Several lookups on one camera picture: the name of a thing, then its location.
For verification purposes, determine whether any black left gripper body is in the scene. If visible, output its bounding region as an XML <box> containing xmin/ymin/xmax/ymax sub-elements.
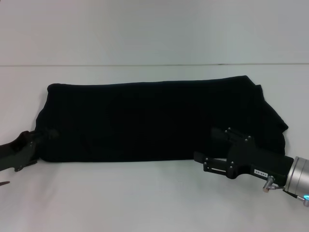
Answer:
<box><xmin>0</xmin><ymin>130</ymin><xmax>40</xmax><ymax>174</ymax></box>

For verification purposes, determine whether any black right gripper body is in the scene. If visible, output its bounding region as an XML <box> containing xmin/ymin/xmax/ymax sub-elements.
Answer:
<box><xmin>226</xmin><ymin>136</ymin><xmax>295</xmax><ymax>187</ymax></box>

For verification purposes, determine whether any black shirt with FREE print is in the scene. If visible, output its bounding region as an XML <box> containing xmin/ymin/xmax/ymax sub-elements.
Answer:
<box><xmin>33</xmin><ymin>75</ymin><xmax>290</xmax><ymax>164</ymax></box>

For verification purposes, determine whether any right wrist cable with plug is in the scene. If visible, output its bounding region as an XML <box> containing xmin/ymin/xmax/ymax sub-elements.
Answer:
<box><xmin>262</xmin><ymin>175</ymin><xmax>306</xmax><ymax>201</ymax></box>

